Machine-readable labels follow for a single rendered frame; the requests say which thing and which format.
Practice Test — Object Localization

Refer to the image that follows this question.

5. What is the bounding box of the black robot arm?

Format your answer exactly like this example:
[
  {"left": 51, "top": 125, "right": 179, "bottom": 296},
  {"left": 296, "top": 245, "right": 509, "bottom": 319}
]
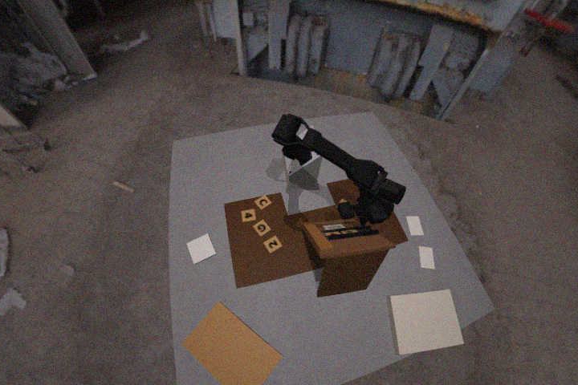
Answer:
[{"left": 271, "top": 114, "right": 406, "bottom": 224}]

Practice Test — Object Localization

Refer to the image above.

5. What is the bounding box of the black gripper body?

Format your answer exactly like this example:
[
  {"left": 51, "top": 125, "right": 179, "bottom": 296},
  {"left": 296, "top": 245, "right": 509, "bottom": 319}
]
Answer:
[{"left": 337, "top": 188, "right": 395, "bottom": 219}]

